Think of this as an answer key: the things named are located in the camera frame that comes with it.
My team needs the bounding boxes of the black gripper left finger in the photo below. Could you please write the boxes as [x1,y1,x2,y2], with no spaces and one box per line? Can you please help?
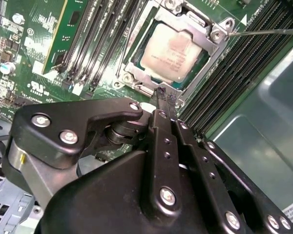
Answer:
[1,87,183,215]

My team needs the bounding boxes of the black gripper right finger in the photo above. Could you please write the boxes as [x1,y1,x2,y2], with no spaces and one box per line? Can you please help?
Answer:
[170,94,293,234]

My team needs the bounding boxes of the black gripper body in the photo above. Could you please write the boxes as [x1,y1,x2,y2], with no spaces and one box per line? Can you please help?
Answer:
[34,150,227,234]

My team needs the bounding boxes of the thin metal locking lever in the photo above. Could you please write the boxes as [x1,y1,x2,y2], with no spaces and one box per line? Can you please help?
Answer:
[121,0,145,68]
[227,27,293,37]

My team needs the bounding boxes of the silver CPU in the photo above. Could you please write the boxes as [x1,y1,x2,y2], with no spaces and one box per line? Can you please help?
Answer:
[136,20,210,90]

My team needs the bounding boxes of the metal socket cover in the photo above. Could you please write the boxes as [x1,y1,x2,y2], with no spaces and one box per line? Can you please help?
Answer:
[122,8,227,104]

